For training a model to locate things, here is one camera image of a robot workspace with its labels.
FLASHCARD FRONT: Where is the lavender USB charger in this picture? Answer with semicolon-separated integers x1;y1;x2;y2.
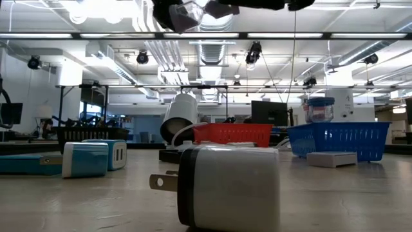
169;1;206;34

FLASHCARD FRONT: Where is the pink hourglass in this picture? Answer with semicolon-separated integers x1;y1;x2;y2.
301;102;326;124

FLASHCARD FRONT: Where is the blue hourglass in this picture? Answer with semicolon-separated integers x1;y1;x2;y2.
305;97;336;124

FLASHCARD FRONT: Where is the teal white USB charger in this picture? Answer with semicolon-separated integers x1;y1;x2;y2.
61;141;109;179
82;139;128;171

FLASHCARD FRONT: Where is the white rectangular box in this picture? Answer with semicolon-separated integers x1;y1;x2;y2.
306;151;358;169

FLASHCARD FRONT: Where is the black ceiling spotlight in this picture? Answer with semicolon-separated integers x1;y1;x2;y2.
27;55;42;70
245;41;263;65
364;53;380;65
302;76;318;88
136;50;149;65

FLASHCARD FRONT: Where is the white cylindrical lamp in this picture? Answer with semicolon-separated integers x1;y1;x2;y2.
160;93;200;146

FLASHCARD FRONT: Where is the black background monitor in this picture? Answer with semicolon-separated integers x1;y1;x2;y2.
250;100;289;127

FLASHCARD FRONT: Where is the red plastic basket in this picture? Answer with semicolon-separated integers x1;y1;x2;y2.
192;122;274;148

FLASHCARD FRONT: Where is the black plastic basket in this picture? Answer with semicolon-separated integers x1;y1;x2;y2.
55;126;130;155

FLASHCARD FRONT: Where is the blue plastic basket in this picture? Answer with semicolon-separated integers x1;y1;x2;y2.
287;121;392;163

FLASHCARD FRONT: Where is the white charger black band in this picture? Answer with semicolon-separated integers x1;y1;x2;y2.
149;144;281;232

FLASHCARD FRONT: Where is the teal power bank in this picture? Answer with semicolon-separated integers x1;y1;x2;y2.
0;153;64;177

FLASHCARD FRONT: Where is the black aluminium rig frame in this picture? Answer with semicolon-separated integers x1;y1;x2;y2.
0;32;412;155

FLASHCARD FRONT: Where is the silver ventilation duct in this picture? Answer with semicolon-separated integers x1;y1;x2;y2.
196;12;234;67

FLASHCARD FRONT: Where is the thin white lamp cable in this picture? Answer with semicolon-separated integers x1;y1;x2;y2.
170;121;209;149

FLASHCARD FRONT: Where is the white round cable puck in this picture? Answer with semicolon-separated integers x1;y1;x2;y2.
175;140;202;152

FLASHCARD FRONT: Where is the black background rig frame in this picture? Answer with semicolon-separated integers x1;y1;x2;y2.
56;84;229;125

